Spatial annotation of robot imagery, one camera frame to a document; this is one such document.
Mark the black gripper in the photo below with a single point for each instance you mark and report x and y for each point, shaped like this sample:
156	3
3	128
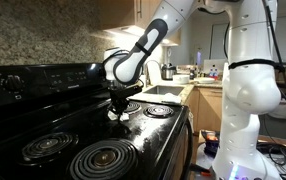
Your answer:
119	95

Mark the white napkin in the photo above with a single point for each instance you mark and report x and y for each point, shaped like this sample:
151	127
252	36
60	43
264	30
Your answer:
123	117

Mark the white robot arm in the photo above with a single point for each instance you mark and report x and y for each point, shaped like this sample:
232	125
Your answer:
249	87

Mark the black electric stove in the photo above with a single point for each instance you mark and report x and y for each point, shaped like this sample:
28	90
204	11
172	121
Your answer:
54	126

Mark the steel kitchen sink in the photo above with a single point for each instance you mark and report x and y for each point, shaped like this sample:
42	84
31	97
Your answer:
162	90

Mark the white towel on counter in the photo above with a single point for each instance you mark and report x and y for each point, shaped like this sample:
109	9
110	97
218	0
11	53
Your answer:
171	98

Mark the white bowl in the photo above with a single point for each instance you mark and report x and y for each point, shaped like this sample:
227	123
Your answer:
181	79

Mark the wooden upper cabinet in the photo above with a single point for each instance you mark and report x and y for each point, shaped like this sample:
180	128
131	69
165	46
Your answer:
126	16

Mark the wooden cabinet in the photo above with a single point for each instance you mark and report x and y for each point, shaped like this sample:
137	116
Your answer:
126	16
205	104

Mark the wooden lower cabinet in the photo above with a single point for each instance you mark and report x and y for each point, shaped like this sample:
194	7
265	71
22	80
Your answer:
205	104

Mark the white laptop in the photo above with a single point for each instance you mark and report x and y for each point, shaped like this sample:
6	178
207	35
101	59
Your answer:
213	64

